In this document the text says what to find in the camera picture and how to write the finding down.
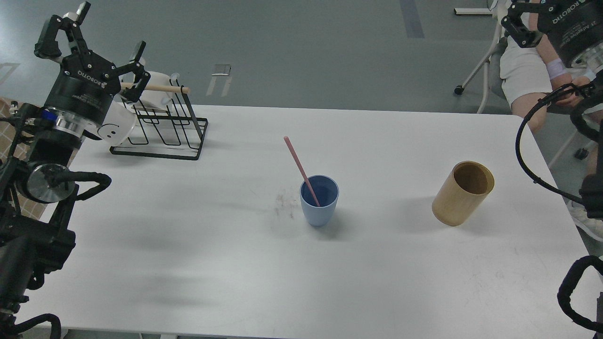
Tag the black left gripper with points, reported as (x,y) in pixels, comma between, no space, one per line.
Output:
(82,96)

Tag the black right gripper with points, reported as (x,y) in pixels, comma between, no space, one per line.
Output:
(573,27)

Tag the blue plastic cup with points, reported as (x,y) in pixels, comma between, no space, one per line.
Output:
(319,201)

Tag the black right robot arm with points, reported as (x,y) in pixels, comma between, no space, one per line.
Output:
(591,95)

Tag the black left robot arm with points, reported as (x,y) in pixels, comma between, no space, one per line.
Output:
(38,190)

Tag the white smiley face mug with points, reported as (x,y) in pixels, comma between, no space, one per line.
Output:
(117,125)

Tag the seated person in white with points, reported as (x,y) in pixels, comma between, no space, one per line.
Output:
(528,75)

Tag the white mug on rack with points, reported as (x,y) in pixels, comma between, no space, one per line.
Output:
(155,99)

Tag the white office chair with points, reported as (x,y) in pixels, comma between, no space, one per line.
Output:
(489,64)

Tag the brown wooden cylinder holder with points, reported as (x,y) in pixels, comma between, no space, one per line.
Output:
(463,191)

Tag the black wire cup rack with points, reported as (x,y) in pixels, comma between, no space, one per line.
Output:
(176,133)

